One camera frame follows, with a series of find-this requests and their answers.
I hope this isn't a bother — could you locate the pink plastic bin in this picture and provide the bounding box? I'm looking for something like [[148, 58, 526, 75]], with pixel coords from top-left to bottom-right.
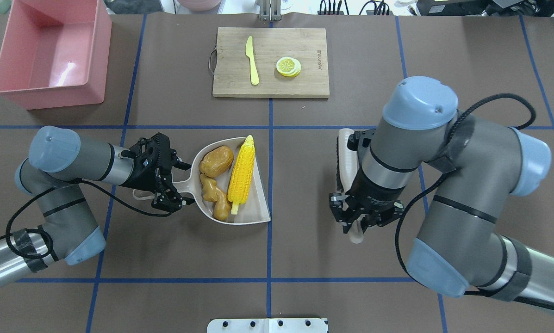
[[0, 0, 112, 110]]

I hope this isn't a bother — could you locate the tan toy ginger root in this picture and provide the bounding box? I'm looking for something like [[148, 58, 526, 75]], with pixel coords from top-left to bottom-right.
[[200, 173, 232, 222]]

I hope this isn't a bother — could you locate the yellow toy lemon slice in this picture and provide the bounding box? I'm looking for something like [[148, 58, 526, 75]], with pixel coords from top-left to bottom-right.
[[275, 56, 302, 77]]

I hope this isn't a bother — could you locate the brown toy potato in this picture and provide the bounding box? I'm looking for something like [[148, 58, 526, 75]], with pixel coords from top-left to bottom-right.
[[199, 145, 234, 179]]

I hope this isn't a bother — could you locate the yellow toy corn cob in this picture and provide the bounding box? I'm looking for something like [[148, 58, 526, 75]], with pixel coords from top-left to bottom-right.
[[228, 135, 255, 215]]

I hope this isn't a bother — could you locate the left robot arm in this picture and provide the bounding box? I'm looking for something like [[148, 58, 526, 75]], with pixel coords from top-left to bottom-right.
[[0, 126, 194, 288]]

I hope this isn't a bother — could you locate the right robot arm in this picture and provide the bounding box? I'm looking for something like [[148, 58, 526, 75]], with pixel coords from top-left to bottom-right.
[[329, 76, 554, 314]]

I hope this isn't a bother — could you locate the yellow toy knife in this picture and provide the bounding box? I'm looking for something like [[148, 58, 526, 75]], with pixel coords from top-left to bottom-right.
[[245, 36, 260, 86]]

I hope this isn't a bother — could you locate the white hand brush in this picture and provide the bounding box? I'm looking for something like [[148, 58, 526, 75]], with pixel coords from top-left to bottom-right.
[[336, 128, 364, 244]]

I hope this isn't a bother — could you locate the wooden cutting board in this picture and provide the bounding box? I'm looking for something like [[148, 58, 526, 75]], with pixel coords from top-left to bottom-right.
[[212, 27, 330, 99]]

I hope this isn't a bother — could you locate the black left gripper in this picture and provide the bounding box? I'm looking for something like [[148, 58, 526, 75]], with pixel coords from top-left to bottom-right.
[[120, 133, 196, 213]]

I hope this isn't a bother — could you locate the beige plastic dustpan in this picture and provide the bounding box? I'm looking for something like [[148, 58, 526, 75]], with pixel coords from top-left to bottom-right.
[[133, 137, 271, 225]]

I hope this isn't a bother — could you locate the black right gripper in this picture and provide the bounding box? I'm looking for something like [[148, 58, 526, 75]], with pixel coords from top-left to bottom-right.
[[328, 190, 405, 234]]

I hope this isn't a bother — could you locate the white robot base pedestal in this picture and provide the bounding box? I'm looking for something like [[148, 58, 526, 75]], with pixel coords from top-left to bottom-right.
[[206, 317, 329, 333]]

